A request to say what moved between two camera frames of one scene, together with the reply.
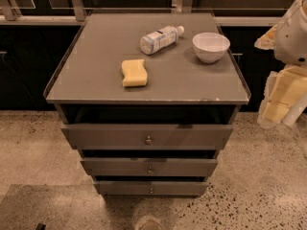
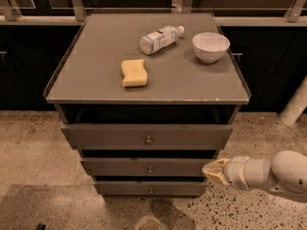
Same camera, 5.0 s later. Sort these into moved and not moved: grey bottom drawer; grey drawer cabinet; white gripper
Moved: white gripper
Not moved: grey bottom drawer; grey drawer cabinet
